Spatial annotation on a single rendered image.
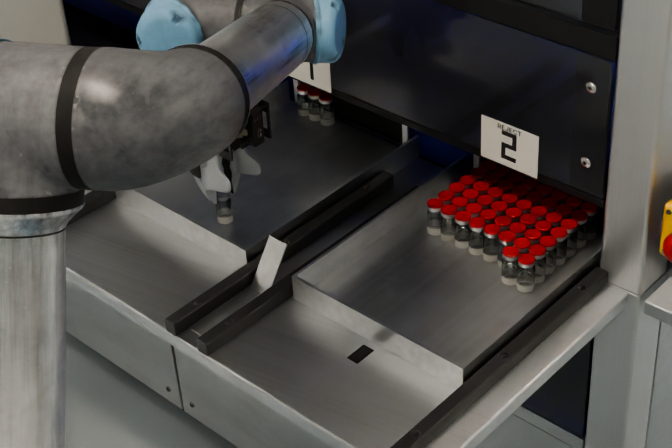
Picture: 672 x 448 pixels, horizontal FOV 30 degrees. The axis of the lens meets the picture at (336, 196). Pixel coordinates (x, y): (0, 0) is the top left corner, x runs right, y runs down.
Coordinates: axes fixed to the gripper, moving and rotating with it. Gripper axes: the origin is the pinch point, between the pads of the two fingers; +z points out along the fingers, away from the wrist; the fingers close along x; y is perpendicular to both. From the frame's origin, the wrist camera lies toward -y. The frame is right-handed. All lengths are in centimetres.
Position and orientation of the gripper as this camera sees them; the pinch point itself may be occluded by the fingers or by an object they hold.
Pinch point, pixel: (219, 187)
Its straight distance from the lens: 165.4
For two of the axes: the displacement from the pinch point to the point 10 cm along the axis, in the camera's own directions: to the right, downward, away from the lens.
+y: 7.4, 3.5, -5.8
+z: 0.4, 8.3, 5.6
